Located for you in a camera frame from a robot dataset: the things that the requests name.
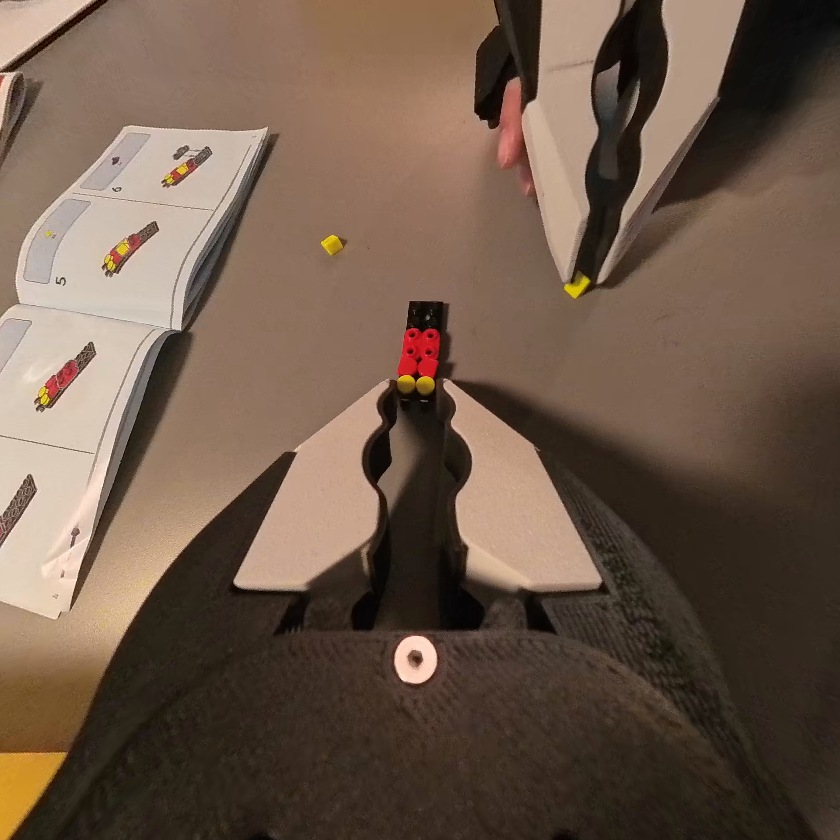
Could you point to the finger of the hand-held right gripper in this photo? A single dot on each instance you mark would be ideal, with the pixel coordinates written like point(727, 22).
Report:
point(558, 131)
point(689, 79)

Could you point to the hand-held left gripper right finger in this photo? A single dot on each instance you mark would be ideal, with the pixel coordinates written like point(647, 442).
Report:
point(525, 525)

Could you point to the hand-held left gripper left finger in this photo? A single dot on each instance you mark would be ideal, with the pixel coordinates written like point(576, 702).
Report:
point(308, 518)

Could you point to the red lego piece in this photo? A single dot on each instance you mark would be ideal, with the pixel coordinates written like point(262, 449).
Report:
point(428, 365)
point(407, 365)

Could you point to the red studded lego brick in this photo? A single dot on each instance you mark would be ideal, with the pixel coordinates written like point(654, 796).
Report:
point(411, 342)
point(430, 342)

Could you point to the black lego plate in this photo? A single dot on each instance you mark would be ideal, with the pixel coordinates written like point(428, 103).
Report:
point(426, 315)

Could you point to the yellow plastic bin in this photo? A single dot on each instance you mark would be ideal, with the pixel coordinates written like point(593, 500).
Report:
point(26, 794)

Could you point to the lego instruction booklet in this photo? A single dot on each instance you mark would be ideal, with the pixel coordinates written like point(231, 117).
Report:
point(118, 328)

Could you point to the person's right hand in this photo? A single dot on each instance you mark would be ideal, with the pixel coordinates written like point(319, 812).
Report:
point(508, 131)

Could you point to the white stand base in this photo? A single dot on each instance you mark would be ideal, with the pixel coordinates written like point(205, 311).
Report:
point(39, 26)

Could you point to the white paper leaflet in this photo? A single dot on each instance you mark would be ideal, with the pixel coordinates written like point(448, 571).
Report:
point(10, 111)

